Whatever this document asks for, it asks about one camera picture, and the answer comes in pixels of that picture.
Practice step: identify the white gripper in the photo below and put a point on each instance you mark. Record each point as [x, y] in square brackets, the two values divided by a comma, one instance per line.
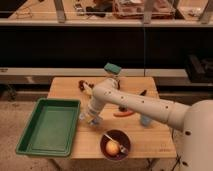
[90, 115]

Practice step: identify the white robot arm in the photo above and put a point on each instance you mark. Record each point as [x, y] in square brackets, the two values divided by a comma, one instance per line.
[195, 121]

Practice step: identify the orange carrot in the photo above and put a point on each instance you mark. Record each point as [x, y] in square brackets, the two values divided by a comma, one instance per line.
[124, 114]

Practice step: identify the dark brown bowl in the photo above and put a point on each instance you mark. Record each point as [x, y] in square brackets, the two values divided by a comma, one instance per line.
[122, 138]

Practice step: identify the yellow round fruit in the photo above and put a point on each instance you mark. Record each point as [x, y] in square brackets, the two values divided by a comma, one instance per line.
[112, 148]

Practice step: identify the green plastic tray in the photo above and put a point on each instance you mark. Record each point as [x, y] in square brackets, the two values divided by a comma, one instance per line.
[51, 128]

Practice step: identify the green sponge block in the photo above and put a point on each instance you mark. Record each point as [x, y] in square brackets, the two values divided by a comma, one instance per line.
[112, 68]

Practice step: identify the small blue cup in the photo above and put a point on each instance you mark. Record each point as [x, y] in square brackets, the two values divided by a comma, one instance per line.
[145, 121]

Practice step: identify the dark eggplant toy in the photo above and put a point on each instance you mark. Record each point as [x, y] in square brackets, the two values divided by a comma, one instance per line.
[143, 93]

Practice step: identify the wooden table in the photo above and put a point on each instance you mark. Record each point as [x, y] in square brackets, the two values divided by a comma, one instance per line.
[153, 141]

